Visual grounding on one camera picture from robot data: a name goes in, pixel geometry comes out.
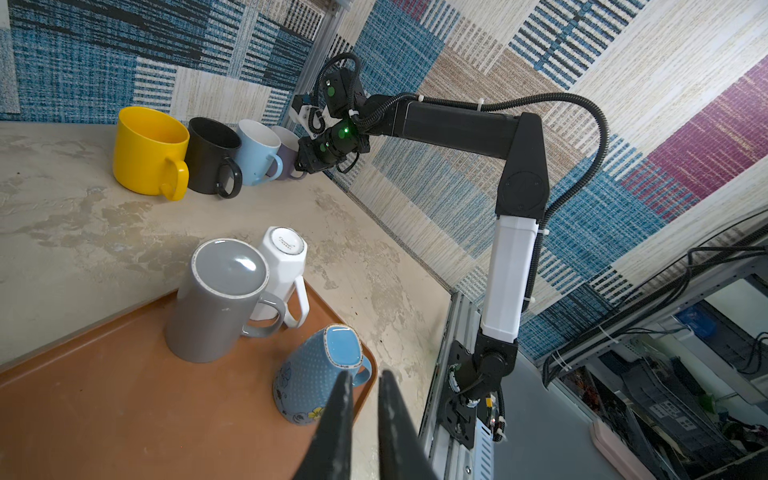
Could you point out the aluminium front rail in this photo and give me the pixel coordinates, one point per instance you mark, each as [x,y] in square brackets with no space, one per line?
[456,444]

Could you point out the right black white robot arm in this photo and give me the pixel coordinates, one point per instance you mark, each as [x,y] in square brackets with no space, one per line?
[341,119]

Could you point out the teal blue mug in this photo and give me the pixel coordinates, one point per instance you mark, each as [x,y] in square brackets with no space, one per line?
[304,382]

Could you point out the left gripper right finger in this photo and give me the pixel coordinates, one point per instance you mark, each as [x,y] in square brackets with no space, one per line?
[400,453]

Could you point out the grey mug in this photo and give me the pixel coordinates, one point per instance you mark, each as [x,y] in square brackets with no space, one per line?
[222,298]

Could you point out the brown rectangular tray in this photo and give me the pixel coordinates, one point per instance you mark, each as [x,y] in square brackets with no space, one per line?
[113,402]

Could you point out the lavender mug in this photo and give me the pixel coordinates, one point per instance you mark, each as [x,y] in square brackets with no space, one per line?
[288,152]

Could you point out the white mug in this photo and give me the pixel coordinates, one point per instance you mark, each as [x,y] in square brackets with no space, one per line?
[285,253]

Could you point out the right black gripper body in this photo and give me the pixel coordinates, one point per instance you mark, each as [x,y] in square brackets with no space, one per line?
[317,155]

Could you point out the cluttered metal storage shelving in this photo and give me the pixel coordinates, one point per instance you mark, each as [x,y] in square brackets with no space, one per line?
[677,366]

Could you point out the yellow mug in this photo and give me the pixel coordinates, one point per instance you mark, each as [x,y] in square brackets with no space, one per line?
[149,153]

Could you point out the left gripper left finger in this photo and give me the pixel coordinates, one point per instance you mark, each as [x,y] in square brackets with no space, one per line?
[329,454]

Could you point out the light blue mug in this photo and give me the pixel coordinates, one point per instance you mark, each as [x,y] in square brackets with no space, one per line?
[258,156]

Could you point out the black mug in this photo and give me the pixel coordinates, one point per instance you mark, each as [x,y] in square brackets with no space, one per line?
[210,158]

